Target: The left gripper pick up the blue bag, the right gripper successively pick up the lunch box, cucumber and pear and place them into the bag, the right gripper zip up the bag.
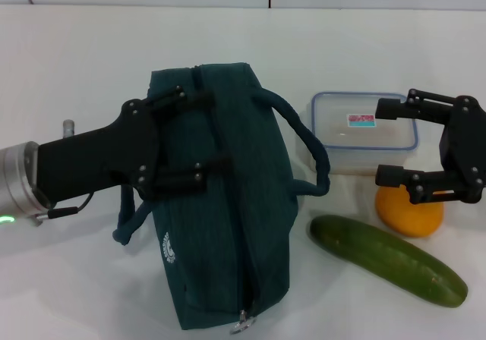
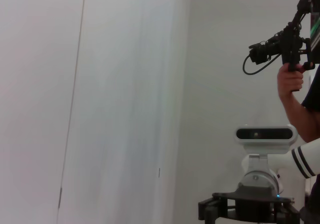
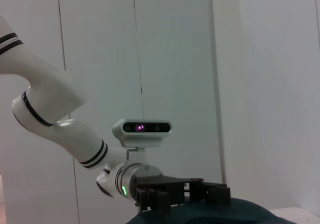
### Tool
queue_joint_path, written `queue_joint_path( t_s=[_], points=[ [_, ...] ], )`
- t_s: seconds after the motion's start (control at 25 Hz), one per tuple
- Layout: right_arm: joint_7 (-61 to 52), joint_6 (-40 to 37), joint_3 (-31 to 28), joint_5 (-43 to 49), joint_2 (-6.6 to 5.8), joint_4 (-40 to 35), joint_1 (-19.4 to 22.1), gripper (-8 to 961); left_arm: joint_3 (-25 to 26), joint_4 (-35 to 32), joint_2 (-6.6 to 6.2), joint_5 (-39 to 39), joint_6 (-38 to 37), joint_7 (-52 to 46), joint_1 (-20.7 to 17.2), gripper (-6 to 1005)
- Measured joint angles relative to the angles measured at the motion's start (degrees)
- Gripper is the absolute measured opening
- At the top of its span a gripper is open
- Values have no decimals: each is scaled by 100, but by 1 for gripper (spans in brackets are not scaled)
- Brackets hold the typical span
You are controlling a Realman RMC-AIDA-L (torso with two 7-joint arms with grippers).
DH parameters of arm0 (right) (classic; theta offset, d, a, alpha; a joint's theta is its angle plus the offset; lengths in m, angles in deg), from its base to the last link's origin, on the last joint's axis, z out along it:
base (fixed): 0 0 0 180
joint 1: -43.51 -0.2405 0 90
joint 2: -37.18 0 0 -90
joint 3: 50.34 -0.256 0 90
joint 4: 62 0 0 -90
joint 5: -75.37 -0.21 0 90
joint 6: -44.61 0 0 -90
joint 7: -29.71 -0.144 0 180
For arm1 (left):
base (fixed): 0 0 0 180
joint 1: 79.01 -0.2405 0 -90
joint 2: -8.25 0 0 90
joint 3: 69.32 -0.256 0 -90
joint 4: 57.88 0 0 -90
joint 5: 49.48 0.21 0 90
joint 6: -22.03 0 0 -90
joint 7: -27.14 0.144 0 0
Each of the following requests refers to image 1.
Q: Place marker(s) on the orange pear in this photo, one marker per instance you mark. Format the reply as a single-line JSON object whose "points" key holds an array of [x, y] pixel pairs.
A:
{"points": [[402, 218]]}

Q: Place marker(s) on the dark teal fabric bag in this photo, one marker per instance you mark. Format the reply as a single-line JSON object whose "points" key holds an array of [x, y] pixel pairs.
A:
{"points": [[235, 211]]}

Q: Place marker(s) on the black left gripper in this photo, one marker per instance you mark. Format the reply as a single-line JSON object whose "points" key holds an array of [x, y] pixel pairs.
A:
{"points": [[95, 158]]}

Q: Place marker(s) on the clear container with blue lid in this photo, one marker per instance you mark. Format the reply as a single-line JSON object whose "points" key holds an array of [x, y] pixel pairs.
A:
{"points": [[341, 135]]}

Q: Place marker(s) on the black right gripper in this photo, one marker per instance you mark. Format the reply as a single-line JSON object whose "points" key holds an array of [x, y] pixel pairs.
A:
{"points": [[465, 146]]}

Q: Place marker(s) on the green cucumber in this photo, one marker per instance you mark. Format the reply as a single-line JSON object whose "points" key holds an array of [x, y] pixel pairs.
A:
{"points": [[387, 258]]}

